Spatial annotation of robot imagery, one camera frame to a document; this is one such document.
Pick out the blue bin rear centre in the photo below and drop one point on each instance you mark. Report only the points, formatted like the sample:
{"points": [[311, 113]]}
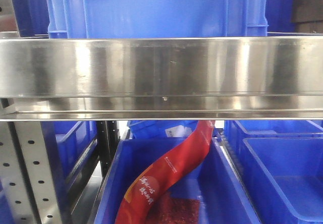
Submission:
{"points": [[161, 128]]}

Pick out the blue bin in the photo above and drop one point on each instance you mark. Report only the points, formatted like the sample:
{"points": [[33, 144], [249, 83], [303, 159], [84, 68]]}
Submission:
{"points": [[237, 130], [72, 138], [209, 194], [284, 178], [161, 128]]}

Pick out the blue bin rear right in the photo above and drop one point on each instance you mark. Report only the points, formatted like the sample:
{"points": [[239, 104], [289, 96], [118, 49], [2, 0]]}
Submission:
{"points": [[237, 130]]}

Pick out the blue bin left lower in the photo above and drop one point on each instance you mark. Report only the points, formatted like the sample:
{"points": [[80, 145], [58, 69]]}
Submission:
{"points": [[72, 138]]}

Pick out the blue bin centre lower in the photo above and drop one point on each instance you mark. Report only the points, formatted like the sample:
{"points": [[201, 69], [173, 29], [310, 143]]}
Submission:
{"points": [[209, 194]]}

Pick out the blue bin right lower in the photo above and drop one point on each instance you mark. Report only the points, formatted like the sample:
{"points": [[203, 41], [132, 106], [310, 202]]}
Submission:
{"points": [[284, 178]]}

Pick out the red printed packaging bag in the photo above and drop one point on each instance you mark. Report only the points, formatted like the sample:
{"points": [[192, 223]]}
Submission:
{"points": [[167, 170]]}

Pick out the blue crate on shelf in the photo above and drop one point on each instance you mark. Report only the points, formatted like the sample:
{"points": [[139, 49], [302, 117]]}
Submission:
{"points": [[156, 18]]}

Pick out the perforated steel shelf upright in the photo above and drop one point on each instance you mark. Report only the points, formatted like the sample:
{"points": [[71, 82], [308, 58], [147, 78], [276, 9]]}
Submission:
{"points": [[31, 173]]}

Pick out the stainless steel shelf rail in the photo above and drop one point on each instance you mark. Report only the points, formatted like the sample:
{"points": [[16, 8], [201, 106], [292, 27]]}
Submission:
{"points": [[218, 78]]}

